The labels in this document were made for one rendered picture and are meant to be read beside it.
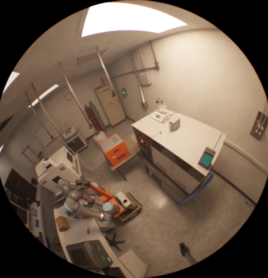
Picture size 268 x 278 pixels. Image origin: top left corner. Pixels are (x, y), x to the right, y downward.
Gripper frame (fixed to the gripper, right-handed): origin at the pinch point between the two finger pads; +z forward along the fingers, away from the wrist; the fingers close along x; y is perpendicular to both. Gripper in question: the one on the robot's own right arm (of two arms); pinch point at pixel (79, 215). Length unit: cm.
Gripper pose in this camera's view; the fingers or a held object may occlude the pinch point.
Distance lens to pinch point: 173.9
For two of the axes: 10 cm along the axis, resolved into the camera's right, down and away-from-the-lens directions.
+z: 2.6, 7.2, 6.4
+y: 8.0, -5.3, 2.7
